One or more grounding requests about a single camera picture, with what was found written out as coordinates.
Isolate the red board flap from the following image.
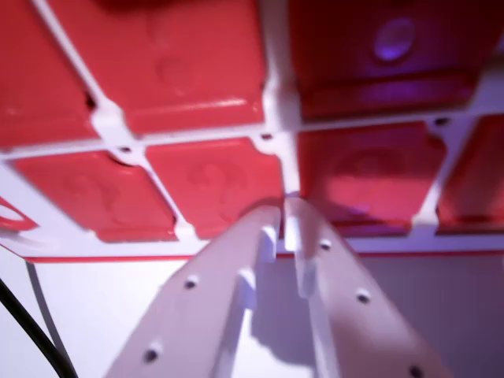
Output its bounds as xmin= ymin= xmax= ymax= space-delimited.
xmin=10 ymin=149 xmax=178 ymax=244
xmin=144 ymin=135 xmax=287 ymax=241
xmin=49 ymin=0 xmax=268 ymax=138
xmin=0 ymin=0 xmax=100 ymax=150
xmin=288 ymin=0 xmax=504 ymax=121
xmin=297 ymin=120 xmax=449 ymax=238
xmin=435 ymin=113 xmax=504 ymax=236

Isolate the red and white game board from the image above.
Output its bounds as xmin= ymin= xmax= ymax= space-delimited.
xmin=0 ymin=0 xmax=504 ymax=265

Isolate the long black cable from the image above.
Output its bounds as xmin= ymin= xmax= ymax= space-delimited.
xmin=0 ymin=278 xmax=79 ymax=378

